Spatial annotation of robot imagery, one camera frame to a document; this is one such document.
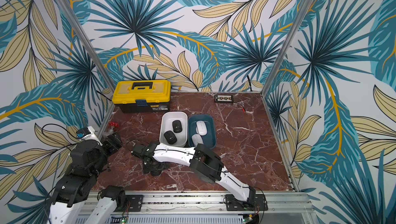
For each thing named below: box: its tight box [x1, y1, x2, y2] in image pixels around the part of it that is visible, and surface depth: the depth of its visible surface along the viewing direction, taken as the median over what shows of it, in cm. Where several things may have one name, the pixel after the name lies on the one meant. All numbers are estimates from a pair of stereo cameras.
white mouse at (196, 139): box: [191, 133, 204, 148], surface depth 94 cm
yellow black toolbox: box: [111, 79, 172, 114], surface depth 99 cm
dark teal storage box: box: [187, 114, 217, 150], surface depth 100 cm
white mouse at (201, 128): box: [195, 120, 208, 136], surface depth 100 cm
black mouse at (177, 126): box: [172, 119, 183, 134], surface depth 100 cm
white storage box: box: [158, 111, 189, 148], surface depth 100 cm
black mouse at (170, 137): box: [163, 130, 178, 145], surface depth 95 cm
